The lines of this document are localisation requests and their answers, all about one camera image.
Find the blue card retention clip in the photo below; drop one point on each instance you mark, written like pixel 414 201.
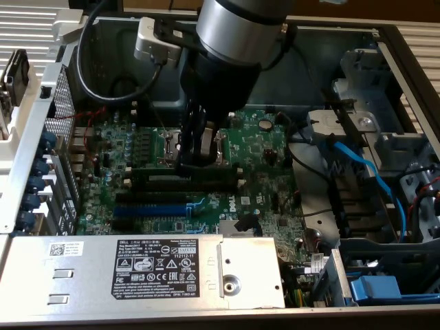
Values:
pixel 36 184
pixel 43 166
pixel 48 139
pixel 31 201
pixel 27 219

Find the grey PC case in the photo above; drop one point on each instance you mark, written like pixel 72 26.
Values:
pixel 309 75

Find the short black expansion slot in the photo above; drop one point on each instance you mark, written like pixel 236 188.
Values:
pixel 122 224

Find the silver chipset heatsink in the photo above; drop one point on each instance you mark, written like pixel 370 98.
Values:
pixel 225 228

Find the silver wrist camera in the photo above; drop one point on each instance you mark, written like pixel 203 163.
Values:
pixel 148 41

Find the blue plastic latch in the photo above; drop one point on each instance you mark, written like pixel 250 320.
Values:
pixel 374 288

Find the long black expansion slot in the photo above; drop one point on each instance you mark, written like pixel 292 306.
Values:
pixel 151 198

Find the dark grey drive cage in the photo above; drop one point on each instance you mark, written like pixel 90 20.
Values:
pixel 378 251

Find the grey metal disk bay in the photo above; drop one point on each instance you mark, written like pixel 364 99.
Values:
pixel 392 144

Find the black chassis switch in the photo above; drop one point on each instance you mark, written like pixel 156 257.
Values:
pixel 46 93

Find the black rating label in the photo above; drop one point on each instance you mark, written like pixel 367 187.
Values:
pixel 154 275

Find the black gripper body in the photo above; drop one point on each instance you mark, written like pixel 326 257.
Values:
pixel 220 89

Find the coin cell battery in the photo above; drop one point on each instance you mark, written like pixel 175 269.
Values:
pixel 265 124

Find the green motherboard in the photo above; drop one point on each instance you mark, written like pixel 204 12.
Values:
pixel 254 151

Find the black graphics card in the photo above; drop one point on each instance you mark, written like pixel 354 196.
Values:
pixel 17 75

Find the white barcode sticker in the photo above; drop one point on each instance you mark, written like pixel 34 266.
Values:
pixel 66 249

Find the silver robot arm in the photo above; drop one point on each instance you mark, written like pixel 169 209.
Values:
pixel 240 24

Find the silver rear port block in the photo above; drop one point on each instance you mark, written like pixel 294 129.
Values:
pixel 82 134
pixel 78 156

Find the blue expansion slot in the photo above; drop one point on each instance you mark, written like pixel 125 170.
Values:
pixel 151 210

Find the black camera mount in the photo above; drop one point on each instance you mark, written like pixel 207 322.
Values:
pixel 165 29

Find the black plastic drive bracket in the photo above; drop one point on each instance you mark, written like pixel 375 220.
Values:
pixel 354 206

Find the grey metal power supply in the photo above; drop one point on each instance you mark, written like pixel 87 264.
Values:
pixel 86 275

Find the white parts rack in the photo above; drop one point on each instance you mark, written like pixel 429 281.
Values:
pixel 20 151

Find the metal CPU socket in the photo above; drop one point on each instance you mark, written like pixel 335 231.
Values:
pixel 166 144

